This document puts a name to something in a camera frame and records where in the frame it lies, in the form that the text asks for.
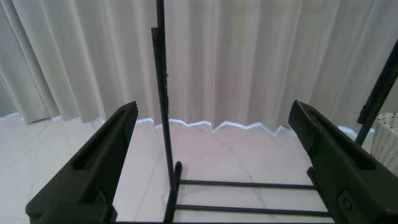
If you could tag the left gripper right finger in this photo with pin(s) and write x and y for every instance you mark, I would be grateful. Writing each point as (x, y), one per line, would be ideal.
(351, 186)

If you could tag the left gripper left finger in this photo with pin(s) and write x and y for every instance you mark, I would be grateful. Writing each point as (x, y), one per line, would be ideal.
(93, 168)

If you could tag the white laundry basket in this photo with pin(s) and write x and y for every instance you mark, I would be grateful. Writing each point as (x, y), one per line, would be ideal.
(387, 140)

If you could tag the black clothes rack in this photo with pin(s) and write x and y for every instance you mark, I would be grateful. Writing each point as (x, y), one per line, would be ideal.
(161, 77)

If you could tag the white curtain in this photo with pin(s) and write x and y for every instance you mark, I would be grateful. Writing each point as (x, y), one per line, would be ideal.
(248, 62)

